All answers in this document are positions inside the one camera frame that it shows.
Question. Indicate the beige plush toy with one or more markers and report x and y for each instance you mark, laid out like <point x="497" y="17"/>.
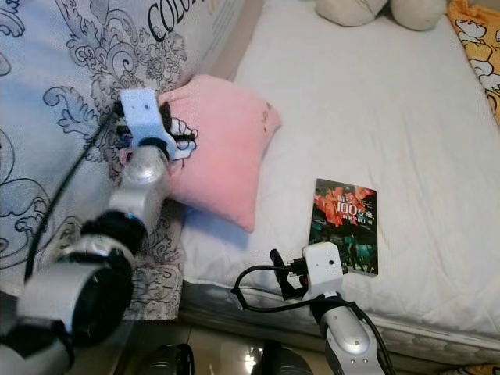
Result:
<point x="351" y="12"/>

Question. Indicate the white bed mattress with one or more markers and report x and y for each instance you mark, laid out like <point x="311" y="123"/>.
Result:
<point x="359" y="101"/>

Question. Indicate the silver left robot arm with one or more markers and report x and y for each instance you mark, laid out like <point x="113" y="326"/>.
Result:
<point x="144" y="176"/>

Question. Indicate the robot right leg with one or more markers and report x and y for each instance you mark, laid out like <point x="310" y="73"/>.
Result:
<point x="281" y="366"/>

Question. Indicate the yellow egg cartoon blanket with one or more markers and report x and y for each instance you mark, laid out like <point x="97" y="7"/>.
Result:
<point x="480" y="47"/>

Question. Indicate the robot left leg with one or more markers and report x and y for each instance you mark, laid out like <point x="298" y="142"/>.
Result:
<point x="164" y="363"/>

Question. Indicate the pink pillow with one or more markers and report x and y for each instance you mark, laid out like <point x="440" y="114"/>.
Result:
<point x="226" y="156"/>

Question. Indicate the grey floral patterned quilt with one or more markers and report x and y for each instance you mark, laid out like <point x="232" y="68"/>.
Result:
<point x="47" y="195"/>

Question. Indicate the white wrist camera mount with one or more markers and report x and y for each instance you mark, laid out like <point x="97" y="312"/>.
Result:
<point x="324" y="269"/>
<point x="141" y="113"/>

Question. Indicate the robot leg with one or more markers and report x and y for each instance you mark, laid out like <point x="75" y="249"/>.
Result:
<point x="281" y="366"/>
<point x="164" y="363"/>

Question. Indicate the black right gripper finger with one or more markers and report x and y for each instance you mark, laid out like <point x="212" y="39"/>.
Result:
<point x="277" y="269"/>

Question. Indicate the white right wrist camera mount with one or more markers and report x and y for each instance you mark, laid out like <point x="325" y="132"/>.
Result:
<point x="324" y="269"/>

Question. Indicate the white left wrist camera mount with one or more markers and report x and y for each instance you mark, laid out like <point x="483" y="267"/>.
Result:
<point x="141" y="113"/>

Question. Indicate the dark red green book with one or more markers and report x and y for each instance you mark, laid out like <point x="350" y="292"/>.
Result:
<point x="344" y="226"/>

